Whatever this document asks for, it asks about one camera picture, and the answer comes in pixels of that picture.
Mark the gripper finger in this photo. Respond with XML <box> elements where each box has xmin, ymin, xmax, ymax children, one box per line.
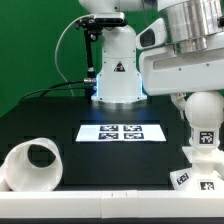
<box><xmin>170</xmin><ymin>93</ymin><xmax>186</xmax><ymax>119</ymax></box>

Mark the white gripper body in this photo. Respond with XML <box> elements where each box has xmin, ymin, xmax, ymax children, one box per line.
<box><xmin>138</xmin><ymin>43</ymin><xmax>224</xmax><ymax>98</ymax></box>

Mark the white lamp base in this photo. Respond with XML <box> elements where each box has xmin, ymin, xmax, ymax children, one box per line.
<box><xmin>170</xmin><ymin>147</ymin><xmax>224</xmax><ymax>192</ymax></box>

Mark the white lamp bulb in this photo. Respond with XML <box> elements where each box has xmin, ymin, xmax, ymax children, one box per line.
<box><xmin>185</xmin><ymin>91</ymin><xmax>224</xmax><ymax>150</ymax></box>

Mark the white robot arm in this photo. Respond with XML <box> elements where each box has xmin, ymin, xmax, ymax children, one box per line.
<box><xmin>79</xmin><ymin>0</ymin><xmax>224</xmax><ymax>95</ymax></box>

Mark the white lamp shade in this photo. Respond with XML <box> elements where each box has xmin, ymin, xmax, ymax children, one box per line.
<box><xmin>3</xmin><ymin>138</ymin><xmax>63</xmax><ymax>192</ymax></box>

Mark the white marker sheet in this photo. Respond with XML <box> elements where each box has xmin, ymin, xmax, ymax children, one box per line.
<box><xmin>76</xmin><ymin>124</ymin><xmax>166</xmax><ymax>142</ymax></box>

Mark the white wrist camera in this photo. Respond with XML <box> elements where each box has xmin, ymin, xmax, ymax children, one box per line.
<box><xmin>136</xmin><ymin>18</ymin><xmax>167</xmax><ymax>50</ymax></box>

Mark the grey rear camera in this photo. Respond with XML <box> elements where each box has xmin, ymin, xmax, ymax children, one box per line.
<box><xmin>93</xmin><ymin>12</ymin><xmax>125</xmax><ymax>27</ymax></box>

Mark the black camera stand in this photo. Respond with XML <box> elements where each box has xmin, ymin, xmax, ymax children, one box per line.
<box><xmin>76</xmin><ymin>16</ymin><xmax>100</xmax><ymax>101</ymax></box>

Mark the grey camera cable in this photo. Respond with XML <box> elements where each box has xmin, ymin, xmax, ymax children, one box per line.
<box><xmin>54</xmin><ymin>13</ymin><xmax>94</xmax><ymax>98</ymax></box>

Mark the black cable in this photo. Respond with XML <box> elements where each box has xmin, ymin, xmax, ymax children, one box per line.
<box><xmin>18</xmin><ymin>79</ymin><xmax>88</xmax><ymax>104</ymax></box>

